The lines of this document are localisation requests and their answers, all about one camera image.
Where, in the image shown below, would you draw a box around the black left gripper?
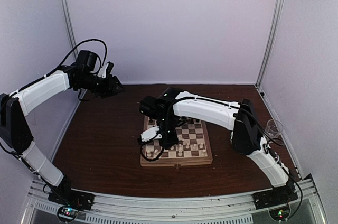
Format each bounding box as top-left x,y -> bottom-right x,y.
77,72 -> 126,98

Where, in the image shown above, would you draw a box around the wooden chess board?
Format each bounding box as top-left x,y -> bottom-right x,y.
140,120 -> 213,167

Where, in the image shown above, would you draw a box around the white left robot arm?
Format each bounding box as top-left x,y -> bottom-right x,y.
1,70 -> 124,205

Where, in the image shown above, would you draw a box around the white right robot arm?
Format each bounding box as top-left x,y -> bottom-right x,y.
155,88 -> 295,204

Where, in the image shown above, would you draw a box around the black chess pieces rows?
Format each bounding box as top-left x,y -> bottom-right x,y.
147,117 -> 201,126

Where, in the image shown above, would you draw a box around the pile of white chess pieces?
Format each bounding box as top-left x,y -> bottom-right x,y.
177,135 -> 185,142

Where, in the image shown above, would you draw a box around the left round controller board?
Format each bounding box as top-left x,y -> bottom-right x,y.
57,206 -> 79,222

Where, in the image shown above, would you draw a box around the round controller board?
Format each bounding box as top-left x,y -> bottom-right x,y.
269,206 -> 290,221
57,206 -> 79,222

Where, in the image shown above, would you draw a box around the right round controller board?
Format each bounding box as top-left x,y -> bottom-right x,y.
269,206 -> 290,221

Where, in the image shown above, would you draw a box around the clear drinking glass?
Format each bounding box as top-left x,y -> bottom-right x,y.
265,119 -> 284,138

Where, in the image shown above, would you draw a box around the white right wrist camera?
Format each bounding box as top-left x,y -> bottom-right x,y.
140,126 -> 162,143

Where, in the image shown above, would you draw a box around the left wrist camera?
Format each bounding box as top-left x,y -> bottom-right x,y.
76,50 -> 114,78

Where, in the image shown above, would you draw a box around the aluminium front rail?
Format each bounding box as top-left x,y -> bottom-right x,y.
19,179 -> 329,223

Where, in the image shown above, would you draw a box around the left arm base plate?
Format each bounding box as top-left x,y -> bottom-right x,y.
48,190 -> 95,211

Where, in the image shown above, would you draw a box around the left aluminium frame post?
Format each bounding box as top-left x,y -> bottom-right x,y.
60,0 -> 77,48

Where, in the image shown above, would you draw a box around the aluminium frame post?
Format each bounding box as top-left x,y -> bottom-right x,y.
255,0 -> 285,90
60,0 -> 77,48

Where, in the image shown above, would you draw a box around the right aluminium frame post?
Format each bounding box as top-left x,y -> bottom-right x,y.
255,0 -> 285,90

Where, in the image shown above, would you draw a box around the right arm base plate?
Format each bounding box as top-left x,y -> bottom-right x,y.
252,189 -> 298,210

